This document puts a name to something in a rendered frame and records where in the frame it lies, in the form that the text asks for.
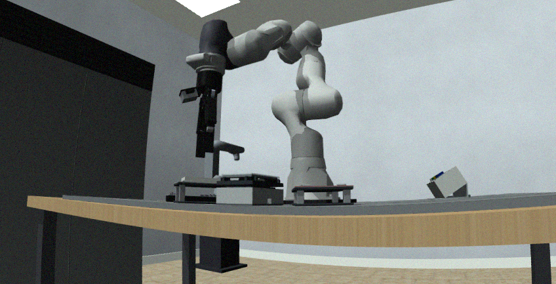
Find white operator button panel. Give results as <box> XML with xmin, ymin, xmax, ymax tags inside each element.
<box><xmin>427</xmin><ymin>166</ymin><xmax>471</xmax><ymax>200</ymax></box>

